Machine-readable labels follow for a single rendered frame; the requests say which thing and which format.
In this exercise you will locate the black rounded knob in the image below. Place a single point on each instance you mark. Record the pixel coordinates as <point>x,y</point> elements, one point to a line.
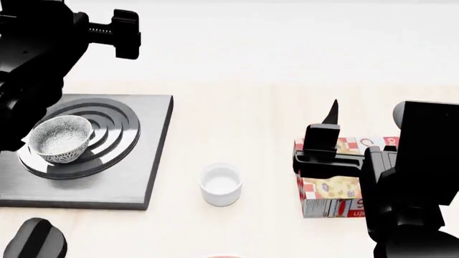
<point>37,239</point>

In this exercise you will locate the grey flat stove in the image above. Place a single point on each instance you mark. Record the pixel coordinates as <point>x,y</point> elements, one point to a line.
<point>140,150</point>

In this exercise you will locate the black white patterned bowl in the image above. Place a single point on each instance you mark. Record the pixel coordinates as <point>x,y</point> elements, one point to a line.
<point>59,139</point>

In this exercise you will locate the red checkered cookie box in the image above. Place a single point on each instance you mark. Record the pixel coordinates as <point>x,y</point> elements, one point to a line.
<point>330,193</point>

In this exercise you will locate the white ramekin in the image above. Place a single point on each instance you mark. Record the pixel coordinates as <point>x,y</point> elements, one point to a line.
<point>220,188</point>

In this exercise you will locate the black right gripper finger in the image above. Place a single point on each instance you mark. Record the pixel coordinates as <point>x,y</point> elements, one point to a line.
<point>321,139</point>

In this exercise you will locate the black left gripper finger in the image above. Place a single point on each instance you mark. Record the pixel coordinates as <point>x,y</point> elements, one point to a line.
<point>126,35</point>

